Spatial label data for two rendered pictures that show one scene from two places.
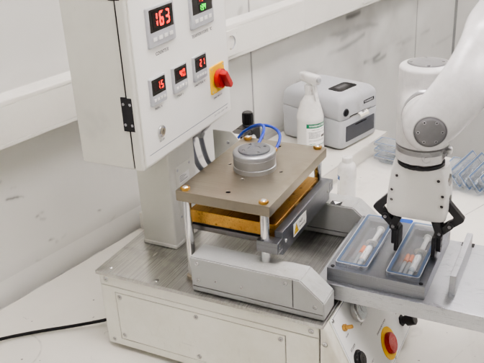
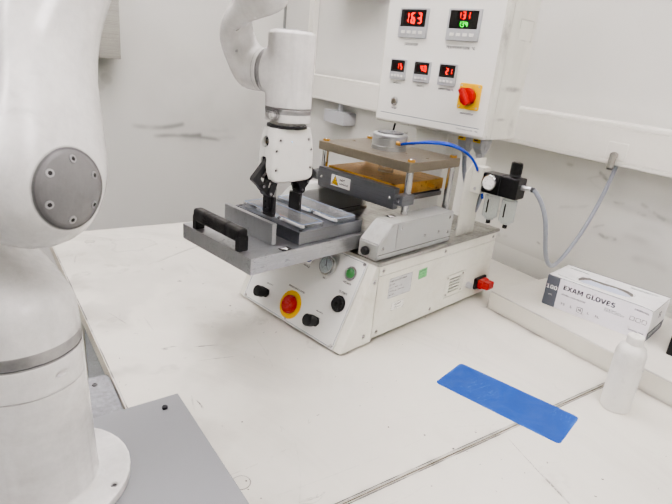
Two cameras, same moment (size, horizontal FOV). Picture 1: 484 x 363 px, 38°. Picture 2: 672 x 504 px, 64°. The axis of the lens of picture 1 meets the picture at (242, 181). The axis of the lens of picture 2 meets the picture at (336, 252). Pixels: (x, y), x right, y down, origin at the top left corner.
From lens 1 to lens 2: 1.92 m
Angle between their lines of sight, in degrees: 95
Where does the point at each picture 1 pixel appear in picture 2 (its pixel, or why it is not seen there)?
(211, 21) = (472, 41)
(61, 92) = (526, 117)
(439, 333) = (299, 354)
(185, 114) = (421, 104)
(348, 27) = not seen: outside the picture
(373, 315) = (299, 274)
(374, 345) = (280, 282)
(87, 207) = (530, 231)
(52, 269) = not seen: hidden behind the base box
